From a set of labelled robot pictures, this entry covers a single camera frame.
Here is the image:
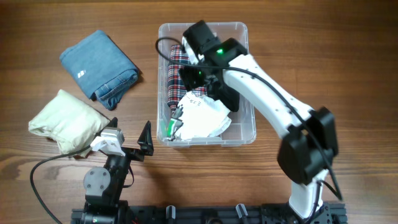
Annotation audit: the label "black left camera cable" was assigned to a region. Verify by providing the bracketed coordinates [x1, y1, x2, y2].
[29, 145, 91, 224]

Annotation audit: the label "folded cream cloth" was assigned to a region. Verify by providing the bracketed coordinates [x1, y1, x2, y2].
[28, 90, 109, 154]

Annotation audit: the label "clear plastic storage bin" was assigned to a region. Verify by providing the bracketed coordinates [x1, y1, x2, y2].
[156, 22, 256, 148]

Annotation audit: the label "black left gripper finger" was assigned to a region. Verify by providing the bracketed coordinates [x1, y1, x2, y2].
[137, 121, 154, 156]
[98, 117, 118, 136]

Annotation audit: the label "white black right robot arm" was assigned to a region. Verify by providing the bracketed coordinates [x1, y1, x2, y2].
[182, 35, 342, 223]

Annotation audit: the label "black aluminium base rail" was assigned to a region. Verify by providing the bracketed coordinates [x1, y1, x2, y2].
[70, 202, 348, 224]

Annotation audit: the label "black garment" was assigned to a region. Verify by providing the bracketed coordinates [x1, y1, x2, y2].
[215, 85, 240, 112]

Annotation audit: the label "red navy plaid shirt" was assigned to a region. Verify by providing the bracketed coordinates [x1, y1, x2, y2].
[167, 45, 190, 112]

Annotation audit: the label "white printed t-shirt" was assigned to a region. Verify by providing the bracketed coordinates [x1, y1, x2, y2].
[167, 91, 231, 141]

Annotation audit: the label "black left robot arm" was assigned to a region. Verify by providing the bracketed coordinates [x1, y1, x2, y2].
[71, 118, 154, 223]

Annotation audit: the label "folded blue jeans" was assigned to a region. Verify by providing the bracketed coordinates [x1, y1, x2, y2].
[60, 30, 140, 111]

